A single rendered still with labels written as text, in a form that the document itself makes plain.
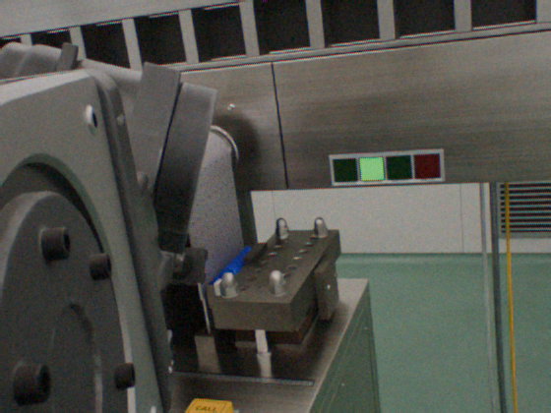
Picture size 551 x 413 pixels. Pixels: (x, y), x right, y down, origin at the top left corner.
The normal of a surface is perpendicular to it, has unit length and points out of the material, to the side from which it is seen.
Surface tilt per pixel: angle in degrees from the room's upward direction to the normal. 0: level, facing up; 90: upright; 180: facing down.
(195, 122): 52
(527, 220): 90
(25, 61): 42
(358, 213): 90
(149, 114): 65
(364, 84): 90
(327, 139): 90
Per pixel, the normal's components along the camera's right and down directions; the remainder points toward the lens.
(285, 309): -0.32, 0.30
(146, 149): 0.18, -0.29
